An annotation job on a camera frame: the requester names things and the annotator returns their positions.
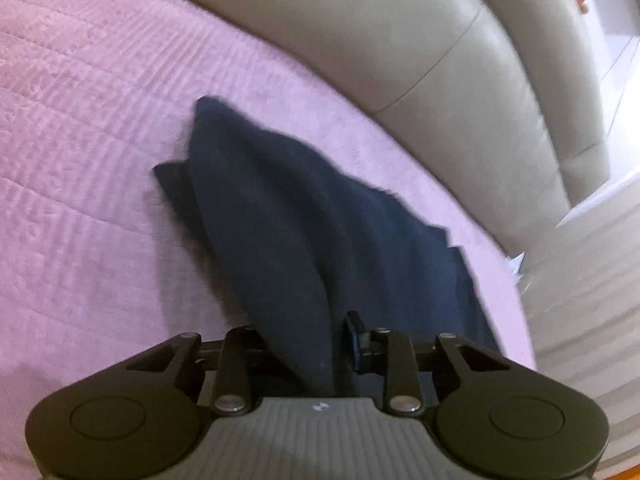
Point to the beige leather headboard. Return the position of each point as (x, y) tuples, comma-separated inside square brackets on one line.
[(497, 99)]

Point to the pink quilted bedspread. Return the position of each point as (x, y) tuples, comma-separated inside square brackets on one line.
[(95, 266)]

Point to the navy hoodie with white stripes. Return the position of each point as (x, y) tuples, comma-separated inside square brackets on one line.
[(302, 245)]

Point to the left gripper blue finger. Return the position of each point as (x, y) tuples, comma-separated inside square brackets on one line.
[(358, 342)]

